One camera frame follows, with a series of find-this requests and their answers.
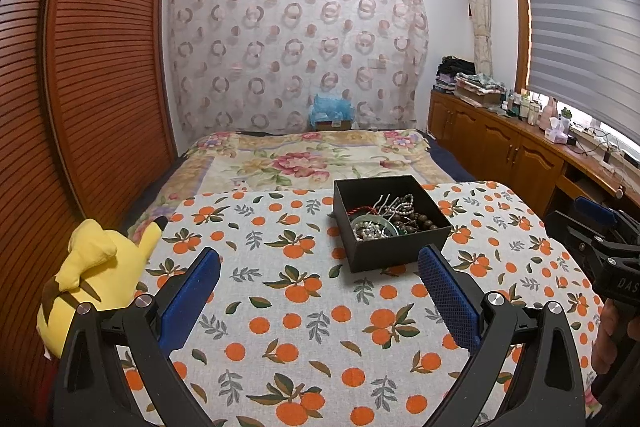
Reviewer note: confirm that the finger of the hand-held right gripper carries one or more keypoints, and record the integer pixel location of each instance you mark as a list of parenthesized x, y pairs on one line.
[(595, 209), (575, 237)]

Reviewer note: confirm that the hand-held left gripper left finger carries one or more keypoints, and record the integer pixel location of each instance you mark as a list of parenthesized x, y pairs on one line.
[(192, 292)]

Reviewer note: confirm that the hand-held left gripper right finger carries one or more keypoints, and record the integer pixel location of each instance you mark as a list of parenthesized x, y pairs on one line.
[(450, 302)]

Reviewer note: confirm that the black square box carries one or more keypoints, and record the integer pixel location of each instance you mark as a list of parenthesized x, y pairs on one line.
[(395, 252)]

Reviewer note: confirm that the pale jade bangle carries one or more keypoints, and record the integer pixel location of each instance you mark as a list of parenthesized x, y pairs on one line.
[(372, 221)]

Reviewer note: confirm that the person's right hand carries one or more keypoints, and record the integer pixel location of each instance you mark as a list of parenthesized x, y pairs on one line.
[(602, 337)]

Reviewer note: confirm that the pink tissue box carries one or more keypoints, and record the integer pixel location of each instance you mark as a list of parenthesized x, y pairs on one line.
[(556, 132)]

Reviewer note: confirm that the yellow plush toy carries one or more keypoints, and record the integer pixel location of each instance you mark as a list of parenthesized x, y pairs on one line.
[(95, 267)]

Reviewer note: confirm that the small green potted plant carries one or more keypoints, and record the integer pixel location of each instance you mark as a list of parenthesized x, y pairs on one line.
[(566, 113)]

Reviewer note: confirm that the pink bottle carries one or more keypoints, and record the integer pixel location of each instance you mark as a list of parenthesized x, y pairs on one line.
[(549, 114)]

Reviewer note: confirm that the wooden cabinet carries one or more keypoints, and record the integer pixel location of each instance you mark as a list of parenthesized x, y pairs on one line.
[(500, 152)]

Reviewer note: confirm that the orange fruit print cloth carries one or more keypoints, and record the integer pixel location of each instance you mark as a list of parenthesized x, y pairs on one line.
[(300, 332)]

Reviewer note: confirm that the group of cosmetic bottles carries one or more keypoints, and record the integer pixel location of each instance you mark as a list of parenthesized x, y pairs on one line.
[(522, 107)]

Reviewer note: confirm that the dark blue bed sheet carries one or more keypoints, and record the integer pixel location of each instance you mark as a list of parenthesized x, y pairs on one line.
[(450, 162)]

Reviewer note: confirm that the floral bed blanket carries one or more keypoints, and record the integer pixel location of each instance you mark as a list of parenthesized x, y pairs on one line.
[(300, 162)]

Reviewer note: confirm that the stack of folded clothes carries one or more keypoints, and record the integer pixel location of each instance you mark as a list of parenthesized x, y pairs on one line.
[(472, 82)]

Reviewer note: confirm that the grey striped window blind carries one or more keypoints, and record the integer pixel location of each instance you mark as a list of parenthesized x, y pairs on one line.
[(585, 32)]

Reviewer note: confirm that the blue bag on box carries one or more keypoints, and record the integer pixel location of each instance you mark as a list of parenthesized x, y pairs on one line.
[(331, 112)]

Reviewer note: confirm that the beige tied window curtain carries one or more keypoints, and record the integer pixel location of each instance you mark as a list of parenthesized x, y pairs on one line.
[(477, 7)]

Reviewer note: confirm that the wooden slatted wardrobe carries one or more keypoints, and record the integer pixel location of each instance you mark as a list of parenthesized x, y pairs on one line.
[(85, 82)]

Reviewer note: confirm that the circle pattern sheer curtain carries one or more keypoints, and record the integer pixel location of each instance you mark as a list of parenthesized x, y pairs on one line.
[(300, 52)]

